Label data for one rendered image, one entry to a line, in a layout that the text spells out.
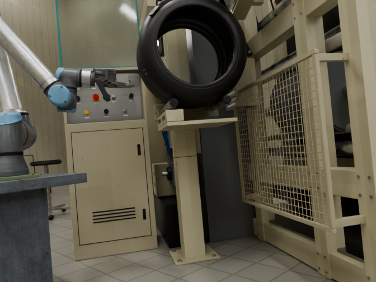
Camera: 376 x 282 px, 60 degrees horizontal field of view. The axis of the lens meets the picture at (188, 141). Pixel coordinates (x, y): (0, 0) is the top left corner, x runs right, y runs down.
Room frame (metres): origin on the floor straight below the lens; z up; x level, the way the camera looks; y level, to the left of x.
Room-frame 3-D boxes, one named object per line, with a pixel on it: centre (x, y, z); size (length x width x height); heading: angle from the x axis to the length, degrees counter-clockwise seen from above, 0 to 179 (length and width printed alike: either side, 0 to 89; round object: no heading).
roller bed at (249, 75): (2.12, -0.37, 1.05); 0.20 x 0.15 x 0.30; 12
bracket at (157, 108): (1.99, -0.01, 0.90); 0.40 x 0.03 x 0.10; 102
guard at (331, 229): (1.67, -0.42, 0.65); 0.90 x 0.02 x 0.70; 12
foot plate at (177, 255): (2.06, 0.03, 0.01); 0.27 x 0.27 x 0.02; 12
